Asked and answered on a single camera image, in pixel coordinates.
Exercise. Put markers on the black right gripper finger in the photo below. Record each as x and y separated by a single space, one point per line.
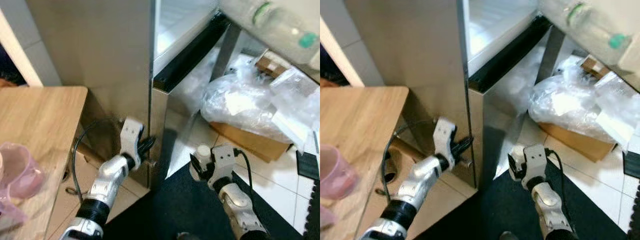
198 167
515 167

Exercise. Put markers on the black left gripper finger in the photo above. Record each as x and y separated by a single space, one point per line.
150 144
466 143

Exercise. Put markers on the white fridge door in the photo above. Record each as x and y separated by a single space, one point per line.
550 12
232 12

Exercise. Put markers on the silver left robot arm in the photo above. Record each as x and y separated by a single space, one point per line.
107 180
422 180

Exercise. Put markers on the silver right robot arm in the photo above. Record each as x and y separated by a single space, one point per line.
235 200
547 200

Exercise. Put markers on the black fabric mat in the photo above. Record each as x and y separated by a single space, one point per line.
175 215
490 215

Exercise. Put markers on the flat brown cardboard box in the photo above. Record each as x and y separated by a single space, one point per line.
250 142
575 142

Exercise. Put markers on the grey right robot foot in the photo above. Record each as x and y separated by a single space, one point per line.
187 236
510 236

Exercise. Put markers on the clear bubble wrap bag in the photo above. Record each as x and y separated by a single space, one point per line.
240 105
565 105

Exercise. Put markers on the white flat packet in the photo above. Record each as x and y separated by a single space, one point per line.
292 130
615 127

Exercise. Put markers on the light wooden table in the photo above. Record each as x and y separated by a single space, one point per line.
360 125
40 125

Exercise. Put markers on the black interlocking foam mat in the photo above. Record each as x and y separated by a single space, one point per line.
636 210
314 210

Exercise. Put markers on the pink plastic jug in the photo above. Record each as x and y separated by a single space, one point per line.
22 170
337 175

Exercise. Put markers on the green label water bottle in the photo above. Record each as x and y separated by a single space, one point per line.
285 27
597 27

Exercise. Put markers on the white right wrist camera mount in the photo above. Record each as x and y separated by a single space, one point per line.
536 160
224 160

